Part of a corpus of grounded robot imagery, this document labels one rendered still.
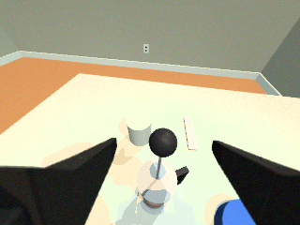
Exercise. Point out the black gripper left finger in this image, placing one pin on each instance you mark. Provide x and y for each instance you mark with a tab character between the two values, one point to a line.
63	193

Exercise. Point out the glass french press with black knob plunger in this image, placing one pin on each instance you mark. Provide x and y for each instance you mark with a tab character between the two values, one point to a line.
157	180

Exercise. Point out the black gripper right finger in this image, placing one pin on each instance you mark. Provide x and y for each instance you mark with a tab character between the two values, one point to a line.
269	190

